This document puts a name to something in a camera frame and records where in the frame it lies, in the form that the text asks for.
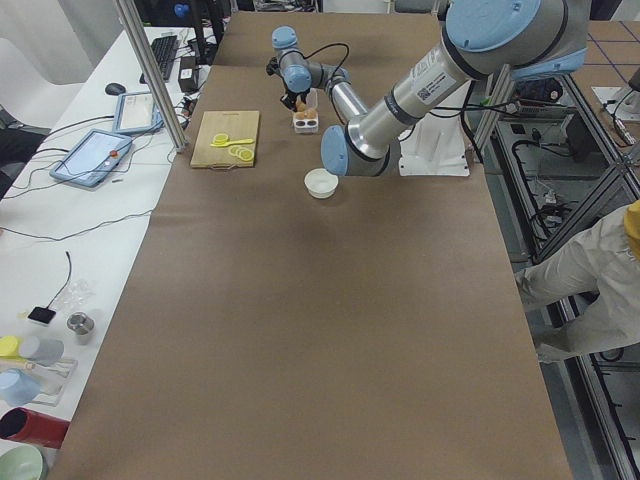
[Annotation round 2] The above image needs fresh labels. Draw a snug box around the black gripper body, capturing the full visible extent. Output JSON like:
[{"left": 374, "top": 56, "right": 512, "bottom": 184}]
[{"left": 282, "top": 90, "right": 306, "bottom": 103}]

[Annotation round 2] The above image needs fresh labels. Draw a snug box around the wooden cutting board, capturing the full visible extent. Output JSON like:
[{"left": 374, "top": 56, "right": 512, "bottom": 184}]
[{"left": 190, "top": 110, "right": 260, "bottom": 169}]

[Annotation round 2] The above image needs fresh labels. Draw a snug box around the yellow lemon slice stack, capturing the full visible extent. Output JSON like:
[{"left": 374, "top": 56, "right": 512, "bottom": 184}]
[{"left": 227, "top": 145, "right": 254, "bottom": 162}]

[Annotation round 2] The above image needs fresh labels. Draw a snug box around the light blue plastic cup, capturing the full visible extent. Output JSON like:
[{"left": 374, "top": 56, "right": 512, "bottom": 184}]
[{"left": 1, "top": 369, "right": 41, "bottom": 407}]

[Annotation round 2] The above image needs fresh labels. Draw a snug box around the black square pad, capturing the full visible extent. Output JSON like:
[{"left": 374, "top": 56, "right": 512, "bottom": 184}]
[{"left": 27, "top": 306, "right": 56, "bottom": 325}]

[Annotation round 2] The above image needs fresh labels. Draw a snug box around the clear plastic egg box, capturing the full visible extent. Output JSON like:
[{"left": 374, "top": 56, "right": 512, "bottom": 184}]
[{"left": 292, "top": 89, "right": 319, "bottom": 134}]

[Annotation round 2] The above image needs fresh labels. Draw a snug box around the grey plastic cup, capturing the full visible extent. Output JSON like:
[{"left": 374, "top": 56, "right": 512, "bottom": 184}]
[{"left": 18, "top": 336, "right": 64, "bottom": 366}]

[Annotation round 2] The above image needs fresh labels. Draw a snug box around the yellow toy knife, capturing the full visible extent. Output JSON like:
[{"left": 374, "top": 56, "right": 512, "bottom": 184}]
[{"left": 224, "top": 138, "right": 254, "bottom": 147}]

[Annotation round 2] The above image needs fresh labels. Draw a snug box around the black keyboard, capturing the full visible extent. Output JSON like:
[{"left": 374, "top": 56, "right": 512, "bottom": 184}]
[{"left": 151, "top": 35, "right": 179, "bottom": 82}]

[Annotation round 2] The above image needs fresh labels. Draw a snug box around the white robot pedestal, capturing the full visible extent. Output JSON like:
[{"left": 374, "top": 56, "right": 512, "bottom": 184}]
[{"left": 399, "top": 112, "right": 470, "bottom": 177}]

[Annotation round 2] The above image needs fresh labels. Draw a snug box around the yellow lemon slice pair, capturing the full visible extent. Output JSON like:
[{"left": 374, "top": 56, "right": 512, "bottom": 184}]
[{"left": 211, "top": 133, "right": 230, "bottom": 147}]

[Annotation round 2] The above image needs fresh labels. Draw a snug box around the black computer mouse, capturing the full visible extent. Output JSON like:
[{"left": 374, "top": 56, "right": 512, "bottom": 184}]
[{"left": 104, "top": 82, "right": 126, "bottom": 96}]

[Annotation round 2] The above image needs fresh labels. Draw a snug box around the small steel cup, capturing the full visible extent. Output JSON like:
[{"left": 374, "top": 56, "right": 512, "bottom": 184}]
[{"left": 66, "top": 312, "right": 96, "bottom": 345}]

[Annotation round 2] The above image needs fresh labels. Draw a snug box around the person in beige clothes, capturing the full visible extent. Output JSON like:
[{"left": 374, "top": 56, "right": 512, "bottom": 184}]
[{"left": 514, "top": 201, "right": 639, "bottom": 363}]

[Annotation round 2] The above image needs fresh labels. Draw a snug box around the pale green bowl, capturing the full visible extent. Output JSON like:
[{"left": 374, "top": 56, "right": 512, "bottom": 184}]
[{"left": 0, "top": 445, "right": 48, "bottom": 480}]

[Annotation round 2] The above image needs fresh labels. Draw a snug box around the lower blue teach pendant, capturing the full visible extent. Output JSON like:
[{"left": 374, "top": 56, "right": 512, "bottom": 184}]
[{"left": 49, "top": 129, "right": 133, "bottom": 188}]

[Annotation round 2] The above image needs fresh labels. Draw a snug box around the yellow plastic cup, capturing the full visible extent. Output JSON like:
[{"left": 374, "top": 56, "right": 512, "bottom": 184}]
[{"left": 0, "top": 335, "right": 22, "bottom": 358}]

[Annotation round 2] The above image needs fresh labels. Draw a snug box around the red cylinder can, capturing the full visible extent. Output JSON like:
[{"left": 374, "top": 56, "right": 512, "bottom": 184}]
[{"left": 1, "top": 407, "right": 70, "bottom": 449}]

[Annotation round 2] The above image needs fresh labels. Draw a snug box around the white ceramic bowl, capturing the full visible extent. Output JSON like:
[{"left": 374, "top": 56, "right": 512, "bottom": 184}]
[{"left": 304, "top": 168, "right": 339, "bottom": 199}]

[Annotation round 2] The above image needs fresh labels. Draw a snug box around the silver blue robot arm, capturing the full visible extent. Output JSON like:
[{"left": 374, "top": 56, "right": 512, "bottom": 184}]
[{"left": 267, "top": 0, "right": 591, "bottom": 177}]

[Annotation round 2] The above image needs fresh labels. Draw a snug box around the black power adapter box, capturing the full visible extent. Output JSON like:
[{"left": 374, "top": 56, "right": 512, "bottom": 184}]
[{"left": 178, "top": 56, "right": 199, "bottom": 93}]

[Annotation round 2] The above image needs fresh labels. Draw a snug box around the upper blue teach pendant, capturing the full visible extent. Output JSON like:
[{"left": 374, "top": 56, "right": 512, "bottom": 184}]
[{"left": 112, "top": 92, "right": 163, "bottom": 135}]

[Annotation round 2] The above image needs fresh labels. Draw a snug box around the aluminium frame post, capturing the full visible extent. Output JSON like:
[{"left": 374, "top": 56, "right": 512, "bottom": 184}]
[{"left": 114, "top": 0, "right": 187, "bottom": 153}]

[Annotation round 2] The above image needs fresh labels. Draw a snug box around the blue teach pendant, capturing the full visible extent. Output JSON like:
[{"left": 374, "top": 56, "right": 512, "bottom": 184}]
[
  {"left": 49, "top": 129, "right": 133, "bottom": 188},
  {"left": 112, "top": 92, "right": 163, "bottom": 135}
]

